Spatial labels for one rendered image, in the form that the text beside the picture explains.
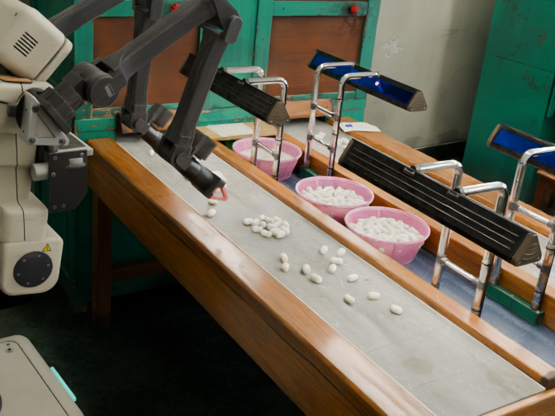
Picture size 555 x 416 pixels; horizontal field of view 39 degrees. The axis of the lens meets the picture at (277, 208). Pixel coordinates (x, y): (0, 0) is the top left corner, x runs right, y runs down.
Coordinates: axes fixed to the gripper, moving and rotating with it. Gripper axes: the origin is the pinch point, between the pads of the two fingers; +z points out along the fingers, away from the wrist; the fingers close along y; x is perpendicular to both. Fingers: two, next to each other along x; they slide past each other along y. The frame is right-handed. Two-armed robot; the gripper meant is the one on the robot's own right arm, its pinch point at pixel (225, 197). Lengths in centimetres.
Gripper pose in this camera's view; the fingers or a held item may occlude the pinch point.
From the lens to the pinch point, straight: 225.7
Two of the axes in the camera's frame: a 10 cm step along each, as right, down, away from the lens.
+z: 5.6, 5.0, 6.6
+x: -6.4, 7.7, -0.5
